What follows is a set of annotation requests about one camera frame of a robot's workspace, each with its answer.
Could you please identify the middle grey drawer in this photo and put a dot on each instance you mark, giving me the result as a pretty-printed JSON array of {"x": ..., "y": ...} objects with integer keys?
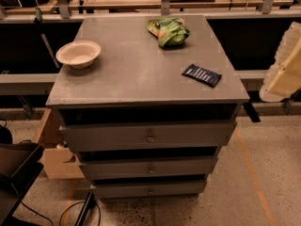
[{"x": 144, "y": 168}]

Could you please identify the grey drawer cabinet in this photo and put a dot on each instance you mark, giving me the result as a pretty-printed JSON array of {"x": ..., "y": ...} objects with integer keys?
[{"x": 135, "y": 82}]

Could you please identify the light wooden box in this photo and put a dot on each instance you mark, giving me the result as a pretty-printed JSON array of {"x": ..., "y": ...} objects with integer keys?
[{"x": 58, "y": 161}]

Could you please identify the dark blue rxbar wrapper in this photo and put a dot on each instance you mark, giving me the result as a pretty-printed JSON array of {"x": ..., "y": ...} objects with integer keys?
[{"x": 202, "y": 75}]

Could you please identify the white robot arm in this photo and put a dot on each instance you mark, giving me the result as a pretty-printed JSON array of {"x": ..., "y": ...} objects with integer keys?
[{"x": 283, "y": 78}]

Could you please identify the green chip bag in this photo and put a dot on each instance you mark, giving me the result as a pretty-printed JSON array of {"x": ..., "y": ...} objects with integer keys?
[{"x": 168, "y": 31}]

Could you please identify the bottom grey drawer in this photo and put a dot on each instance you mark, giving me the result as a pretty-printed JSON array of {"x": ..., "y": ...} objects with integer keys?
[{"x": 149, "y": 189}]

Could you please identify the top grey drawer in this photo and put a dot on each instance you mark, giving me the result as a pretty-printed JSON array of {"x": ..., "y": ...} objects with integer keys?
[{"x": 92, "y": 138}]

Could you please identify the grey drawer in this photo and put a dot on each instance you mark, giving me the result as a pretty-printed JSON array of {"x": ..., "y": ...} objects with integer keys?
[
  {"x": 144, "y": 168},
  {"x": 92, "y": 138},
  {"x": 149, "y": 189}
]

